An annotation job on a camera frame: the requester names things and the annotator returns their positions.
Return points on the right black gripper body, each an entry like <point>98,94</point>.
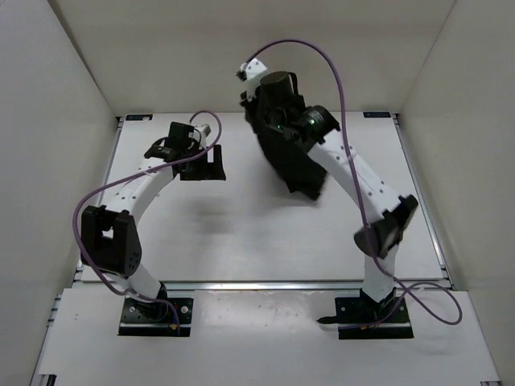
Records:
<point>272,118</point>

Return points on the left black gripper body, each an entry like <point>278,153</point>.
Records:
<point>192,148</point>

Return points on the black pleated skirt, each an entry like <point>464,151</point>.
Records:
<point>295,168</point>

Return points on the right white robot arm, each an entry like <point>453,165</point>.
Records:
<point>304,144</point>

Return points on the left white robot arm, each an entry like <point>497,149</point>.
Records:
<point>107,234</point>

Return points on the left blue table label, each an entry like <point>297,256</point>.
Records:
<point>139,117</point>

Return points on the blue table label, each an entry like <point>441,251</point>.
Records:
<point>376,114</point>
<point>139,117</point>

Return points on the right blue table label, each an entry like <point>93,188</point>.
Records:
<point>376,114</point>

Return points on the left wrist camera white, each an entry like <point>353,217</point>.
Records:
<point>200,134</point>

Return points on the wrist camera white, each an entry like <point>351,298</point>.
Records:
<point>200,134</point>
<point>250,74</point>

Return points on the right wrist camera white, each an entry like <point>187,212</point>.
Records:
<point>250,74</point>

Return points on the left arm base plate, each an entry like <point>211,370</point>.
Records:
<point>156,320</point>

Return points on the aluminium table rail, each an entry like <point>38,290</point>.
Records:
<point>261,285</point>

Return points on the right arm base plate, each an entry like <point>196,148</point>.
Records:
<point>355,321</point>

